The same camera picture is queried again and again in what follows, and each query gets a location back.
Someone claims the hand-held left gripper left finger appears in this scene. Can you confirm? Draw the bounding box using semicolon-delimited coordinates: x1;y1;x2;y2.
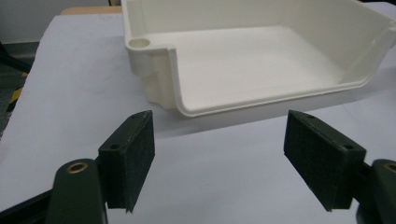
97;110;156;214

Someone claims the white table cover sheet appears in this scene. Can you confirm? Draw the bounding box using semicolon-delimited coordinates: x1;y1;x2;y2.
0;2;396;224

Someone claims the yellow black floor tape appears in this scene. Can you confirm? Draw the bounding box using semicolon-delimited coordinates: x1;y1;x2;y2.
6;87;23;113

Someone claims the white plastic bin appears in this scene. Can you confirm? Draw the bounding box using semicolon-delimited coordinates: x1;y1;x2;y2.
120;0;396;119

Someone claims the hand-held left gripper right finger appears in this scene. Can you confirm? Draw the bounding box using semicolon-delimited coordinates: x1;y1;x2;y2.
283;109;367;213

